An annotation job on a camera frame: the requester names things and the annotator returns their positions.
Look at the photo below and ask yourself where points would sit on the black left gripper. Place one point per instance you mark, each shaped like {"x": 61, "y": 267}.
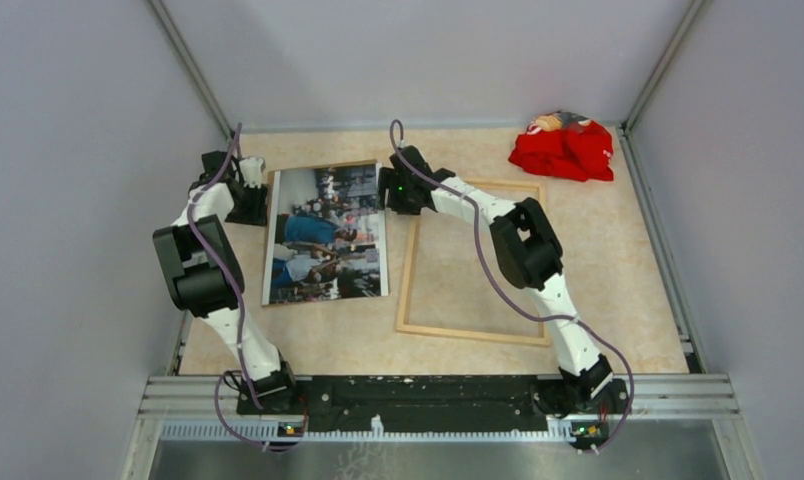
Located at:
{"x": 258, "y": 214}

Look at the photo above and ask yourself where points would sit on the red crumpled cloth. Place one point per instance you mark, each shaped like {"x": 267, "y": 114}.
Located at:
{"x": 565, "y": 145}

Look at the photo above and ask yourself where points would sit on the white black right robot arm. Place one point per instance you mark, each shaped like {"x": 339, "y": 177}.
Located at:
{"x": 528, "y": 255}

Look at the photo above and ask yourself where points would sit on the light wooden picture frame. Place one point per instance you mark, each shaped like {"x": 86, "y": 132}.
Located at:
{"x": 445, "y": 293}

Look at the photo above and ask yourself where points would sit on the printed street photo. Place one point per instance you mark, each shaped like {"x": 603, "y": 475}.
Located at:
{"x": 326, "y": 236}

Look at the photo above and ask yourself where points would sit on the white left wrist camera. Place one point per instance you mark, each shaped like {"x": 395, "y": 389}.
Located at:
{"x": 252, "y": 171}

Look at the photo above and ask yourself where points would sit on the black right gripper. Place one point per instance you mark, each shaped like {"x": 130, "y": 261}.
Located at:
{"x": 387, "y": 182}

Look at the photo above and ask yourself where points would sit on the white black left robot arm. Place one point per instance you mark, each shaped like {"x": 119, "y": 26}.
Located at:
{"x": 203, "y": 275}

